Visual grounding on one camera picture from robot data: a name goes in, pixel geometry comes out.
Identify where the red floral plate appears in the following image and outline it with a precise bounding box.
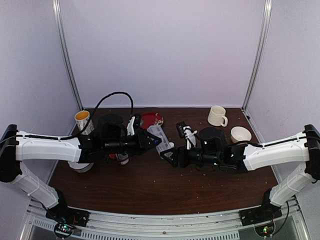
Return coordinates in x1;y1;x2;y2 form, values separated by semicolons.
140;112;164;130

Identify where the front aluminium rail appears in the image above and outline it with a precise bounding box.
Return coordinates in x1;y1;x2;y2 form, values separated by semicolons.
17;204;311;240

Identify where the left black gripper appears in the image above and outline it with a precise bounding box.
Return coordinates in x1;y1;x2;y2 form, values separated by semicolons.
103;129;162;157

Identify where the orange pill bottle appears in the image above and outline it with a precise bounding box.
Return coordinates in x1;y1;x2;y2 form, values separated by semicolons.
108;154;117;160

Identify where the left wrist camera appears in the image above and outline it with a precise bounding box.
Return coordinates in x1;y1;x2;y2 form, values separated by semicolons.
126;114;142;136

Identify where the left aluminium frame post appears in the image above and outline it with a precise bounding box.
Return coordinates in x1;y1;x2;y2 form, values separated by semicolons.
52;0;84;110

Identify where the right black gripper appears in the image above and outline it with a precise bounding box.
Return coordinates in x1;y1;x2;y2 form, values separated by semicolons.
160;143;221;169

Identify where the cream textured mug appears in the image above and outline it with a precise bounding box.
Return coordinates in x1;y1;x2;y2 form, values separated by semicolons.
207;105;228;127

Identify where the white scalloped bowl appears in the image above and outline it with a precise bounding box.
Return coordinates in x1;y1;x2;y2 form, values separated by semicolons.
68;161;94;173

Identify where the aluminium frame post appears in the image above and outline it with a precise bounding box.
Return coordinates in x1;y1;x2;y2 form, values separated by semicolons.
242;0;273;112
52;0;84;110

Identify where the grey lid pill bottle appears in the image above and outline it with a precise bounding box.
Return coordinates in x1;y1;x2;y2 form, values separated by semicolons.
116;153;129;165

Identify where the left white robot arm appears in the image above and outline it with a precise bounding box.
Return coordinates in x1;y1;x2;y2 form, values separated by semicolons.
0;114;162;223

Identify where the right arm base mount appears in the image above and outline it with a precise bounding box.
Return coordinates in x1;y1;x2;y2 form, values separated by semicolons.
239;188;283;226

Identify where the white small bowl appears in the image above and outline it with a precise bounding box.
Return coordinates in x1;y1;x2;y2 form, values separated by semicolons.
230;126;252;144

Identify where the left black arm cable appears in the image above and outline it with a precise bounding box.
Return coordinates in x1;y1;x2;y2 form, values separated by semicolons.
69;91;135;138

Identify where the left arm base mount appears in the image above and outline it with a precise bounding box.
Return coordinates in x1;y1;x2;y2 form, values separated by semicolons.
42;189;90;227

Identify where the clear plastic pill organizer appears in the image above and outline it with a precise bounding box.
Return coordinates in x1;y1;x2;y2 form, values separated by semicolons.
147;125;172;154

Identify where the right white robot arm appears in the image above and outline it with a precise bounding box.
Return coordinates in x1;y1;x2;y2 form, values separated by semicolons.
159;122;320;221

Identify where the yellow interior floral mug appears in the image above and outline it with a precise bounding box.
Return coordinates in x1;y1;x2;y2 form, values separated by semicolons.
74;110;94;135

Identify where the right aluminium frame post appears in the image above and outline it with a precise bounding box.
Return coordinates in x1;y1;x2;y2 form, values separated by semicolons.
242;0;273;112

